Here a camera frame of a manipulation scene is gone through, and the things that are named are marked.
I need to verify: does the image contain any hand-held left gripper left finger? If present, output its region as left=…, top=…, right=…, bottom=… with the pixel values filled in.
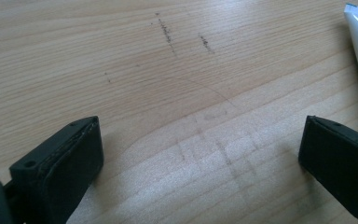
left=3, top=116, right=104, bottom=224

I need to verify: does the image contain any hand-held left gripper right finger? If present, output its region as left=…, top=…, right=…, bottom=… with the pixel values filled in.
left=297, top=115, right=358, bottom=224

